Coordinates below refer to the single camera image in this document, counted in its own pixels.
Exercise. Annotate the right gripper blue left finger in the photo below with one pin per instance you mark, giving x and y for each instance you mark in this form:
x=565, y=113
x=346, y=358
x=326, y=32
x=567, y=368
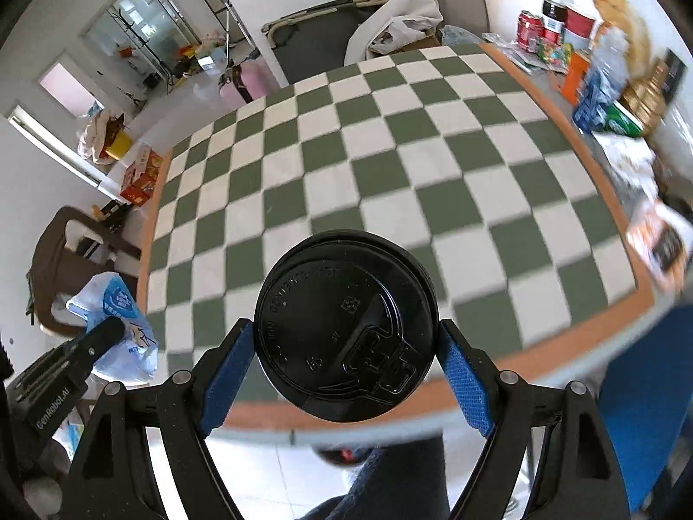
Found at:
x=112, y=475

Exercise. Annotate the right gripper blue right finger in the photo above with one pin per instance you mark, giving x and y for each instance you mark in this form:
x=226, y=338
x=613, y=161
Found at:
x=578, y=475

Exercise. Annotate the blue plastic wrapper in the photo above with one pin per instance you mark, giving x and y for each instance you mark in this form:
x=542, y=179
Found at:
x=129, y=352

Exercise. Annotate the black plastic cup lid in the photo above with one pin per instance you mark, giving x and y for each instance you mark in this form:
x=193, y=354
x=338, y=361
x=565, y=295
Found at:
x=345, y=325

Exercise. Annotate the blue stool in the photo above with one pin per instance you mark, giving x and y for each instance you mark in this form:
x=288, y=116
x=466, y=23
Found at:
x=644, y=399

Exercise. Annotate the dark wooden chair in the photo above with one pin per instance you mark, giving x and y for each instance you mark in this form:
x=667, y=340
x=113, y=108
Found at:
x=55, y=270

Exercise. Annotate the red orange cardboard box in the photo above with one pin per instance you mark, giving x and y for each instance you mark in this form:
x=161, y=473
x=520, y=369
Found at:
x=140, y=178

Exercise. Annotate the orange white snack packet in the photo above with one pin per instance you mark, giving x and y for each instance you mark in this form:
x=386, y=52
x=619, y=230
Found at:
x=662, y=239

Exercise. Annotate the yellow bin with clothes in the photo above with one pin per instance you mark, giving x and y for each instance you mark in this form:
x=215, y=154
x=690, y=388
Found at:
x=103, y=137

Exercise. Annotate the crumpled white tissue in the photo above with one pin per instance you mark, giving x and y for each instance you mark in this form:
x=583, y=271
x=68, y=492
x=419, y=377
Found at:
x=631, y=159

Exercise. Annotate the green white checkered mat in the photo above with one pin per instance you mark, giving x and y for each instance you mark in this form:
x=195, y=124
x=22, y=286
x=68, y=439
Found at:
x=452, y=154

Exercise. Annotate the green white cup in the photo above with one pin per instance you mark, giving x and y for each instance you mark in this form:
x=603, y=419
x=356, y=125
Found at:
x=619, y=120

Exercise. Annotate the black coat rack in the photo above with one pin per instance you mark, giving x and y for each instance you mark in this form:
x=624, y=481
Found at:
x=159, y=36

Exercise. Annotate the pink suitcase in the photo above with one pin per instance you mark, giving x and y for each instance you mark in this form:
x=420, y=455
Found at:
x=246, y=82

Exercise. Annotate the golden jar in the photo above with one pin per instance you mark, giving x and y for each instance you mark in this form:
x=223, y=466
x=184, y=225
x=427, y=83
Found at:
x=644, y=98

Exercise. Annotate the clear water bottle blue label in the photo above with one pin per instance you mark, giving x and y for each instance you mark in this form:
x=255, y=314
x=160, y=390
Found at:
x=604, y=81

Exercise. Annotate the grey folding bed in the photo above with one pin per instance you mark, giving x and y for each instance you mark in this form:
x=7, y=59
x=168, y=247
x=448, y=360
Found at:
x=314, y=40

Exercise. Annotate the red soda can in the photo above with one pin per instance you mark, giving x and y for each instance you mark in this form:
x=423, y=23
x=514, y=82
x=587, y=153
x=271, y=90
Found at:
x=529, y=30

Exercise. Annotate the yellow snack bag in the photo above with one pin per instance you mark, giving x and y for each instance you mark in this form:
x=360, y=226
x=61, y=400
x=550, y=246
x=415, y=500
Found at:
x=621, y=14

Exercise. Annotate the dark cola bottle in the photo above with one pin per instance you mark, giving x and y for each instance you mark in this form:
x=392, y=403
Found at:
x=554, y=14

